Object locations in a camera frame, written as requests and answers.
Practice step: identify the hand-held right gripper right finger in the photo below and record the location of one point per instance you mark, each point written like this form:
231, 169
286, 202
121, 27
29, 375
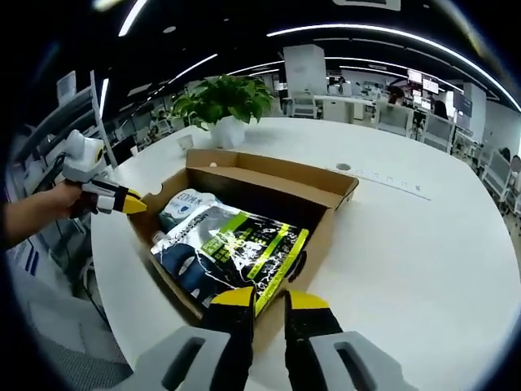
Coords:
313, 350

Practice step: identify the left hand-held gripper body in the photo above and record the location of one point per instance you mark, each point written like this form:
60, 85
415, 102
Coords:
83, 159

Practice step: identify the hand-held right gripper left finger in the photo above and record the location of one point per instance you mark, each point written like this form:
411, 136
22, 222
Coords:
228, 346

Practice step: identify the blue white soft wipes pack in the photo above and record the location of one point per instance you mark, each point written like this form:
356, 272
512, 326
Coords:
187, 207

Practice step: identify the brown cardboard shoe box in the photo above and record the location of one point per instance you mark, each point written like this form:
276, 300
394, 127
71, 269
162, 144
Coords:
285, 179

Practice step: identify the person's left hand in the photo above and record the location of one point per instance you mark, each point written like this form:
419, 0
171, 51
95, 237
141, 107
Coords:
69, 199

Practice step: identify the grey metal shelf rack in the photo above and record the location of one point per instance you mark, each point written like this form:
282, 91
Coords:
77, 114

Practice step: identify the black green glossy pouch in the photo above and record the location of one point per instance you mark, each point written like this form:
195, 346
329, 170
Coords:
228, 256

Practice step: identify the small white cup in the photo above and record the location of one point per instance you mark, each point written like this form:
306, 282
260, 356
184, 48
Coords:
185, 142

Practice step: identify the white poster blue border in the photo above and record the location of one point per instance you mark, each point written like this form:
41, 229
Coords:
27, 256

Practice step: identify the green potted plant white pot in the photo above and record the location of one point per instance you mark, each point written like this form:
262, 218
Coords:
224, 99

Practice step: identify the white office chair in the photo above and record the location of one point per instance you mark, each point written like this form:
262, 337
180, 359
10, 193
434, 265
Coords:
305, 105
497, 175
437, 131

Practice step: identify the long ceiling light strip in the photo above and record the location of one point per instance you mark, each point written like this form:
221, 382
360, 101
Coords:
386, 32

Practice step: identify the ceiling air conditioner unit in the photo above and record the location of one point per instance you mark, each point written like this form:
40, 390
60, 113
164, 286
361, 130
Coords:
366, 3

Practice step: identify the wall monitor cluster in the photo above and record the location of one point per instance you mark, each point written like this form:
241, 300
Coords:
425, 83

